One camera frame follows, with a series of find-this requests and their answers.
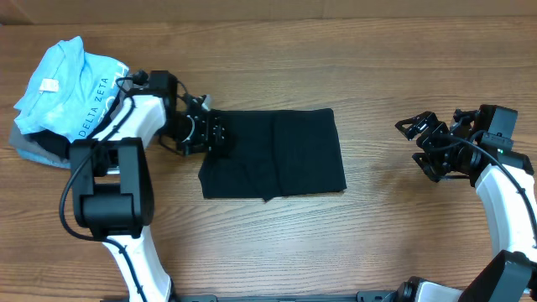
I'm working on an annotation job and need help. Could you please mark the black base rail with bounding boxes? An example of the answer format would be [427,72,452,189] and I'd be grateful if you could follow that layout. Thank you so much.
[100,289,404,302]

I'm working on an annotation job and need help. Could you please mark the folded light blue shirt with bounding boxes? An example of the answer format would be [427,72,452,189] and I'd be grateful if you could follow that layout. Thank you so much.
[14,36,129,142]

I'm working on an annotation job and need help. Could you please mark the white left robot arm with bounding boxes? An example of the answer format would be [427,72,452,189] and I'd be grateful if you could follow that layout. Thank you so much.
[59,70,227,302]

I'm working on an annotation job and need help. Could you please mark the folded grey shirt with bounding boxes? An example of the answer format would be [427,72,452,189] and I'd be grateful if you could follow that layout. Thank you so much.
[8,69,150,169]

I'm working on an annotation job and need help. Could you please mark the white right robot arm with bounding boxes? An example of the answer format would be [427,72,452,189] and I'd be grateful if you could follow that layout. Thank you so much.
[385,104,536,302]

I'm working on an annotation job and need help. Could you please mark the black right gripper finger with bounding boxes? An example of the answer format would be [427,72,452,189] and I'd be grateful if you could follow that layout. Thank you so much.
[394,112,436,141]
[412,153,441,183]

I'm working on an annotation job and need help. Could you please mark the black t-shirt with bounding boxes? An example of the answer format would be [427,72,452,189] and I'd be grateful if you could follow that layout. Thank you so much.
[198,108,347,201]

